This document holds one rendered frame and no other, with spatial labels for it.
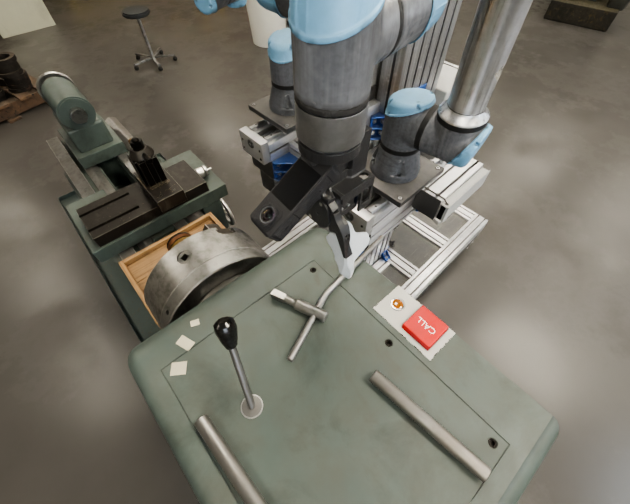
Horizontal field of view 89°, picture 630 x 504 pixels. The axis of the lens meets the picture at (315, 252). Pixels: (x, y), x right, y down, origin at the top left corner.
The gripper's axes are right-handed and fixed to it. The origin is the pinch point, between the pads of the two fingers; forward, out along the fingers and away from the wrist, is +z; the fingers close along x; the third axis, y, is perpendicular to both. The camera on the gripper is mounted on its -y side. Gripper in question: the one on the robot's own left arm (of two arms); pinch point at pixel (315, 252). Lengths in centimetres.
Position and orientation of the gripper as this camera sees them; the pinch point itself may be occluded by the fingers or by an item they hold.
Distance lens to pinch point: 51.3
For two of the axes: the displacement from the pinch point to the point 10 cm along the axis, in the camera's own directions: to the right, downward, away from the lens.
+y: 7.5, -5.3, 3.9
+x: -6.6, -6.1, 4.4
